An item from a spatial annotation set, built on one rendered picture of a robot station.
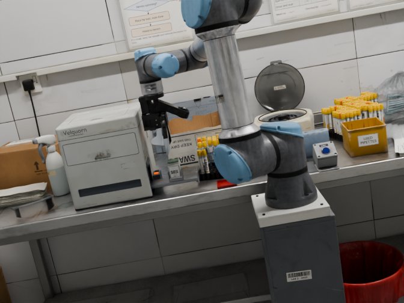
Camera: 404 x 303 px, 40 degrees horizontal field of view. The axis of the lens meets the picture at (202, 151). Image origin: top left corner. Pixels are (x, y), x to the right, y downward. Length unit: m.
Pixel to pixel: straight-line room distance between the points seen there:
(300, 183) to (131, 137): 0.63
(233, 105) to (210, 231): 1.32
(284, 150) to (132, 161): 0.61
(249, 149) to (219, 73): 0.21
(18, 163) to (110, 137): 0.58
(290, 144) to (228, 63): 0.28
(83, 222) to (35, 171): 0.46
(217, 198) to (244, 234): 0.82
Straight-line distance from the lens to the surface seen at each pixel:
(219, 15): 1.41
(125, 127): 1.87
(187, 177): 1.94
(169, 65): 1.73
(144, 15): 2.45
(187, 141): 2.17
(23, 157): 2.33
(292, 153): 1.52
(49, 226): 1.98
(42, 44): 2.54
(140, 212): 1.90
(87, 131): 1.89
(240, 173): 1.42
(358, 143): 2.00
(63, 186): 2.19
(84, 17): 2.49
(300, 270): 1.60
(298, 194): 1.54
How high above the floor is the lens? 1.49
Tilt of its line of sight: 15 degrees down
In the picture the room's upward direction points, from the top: 11 degrees counter-clockwise
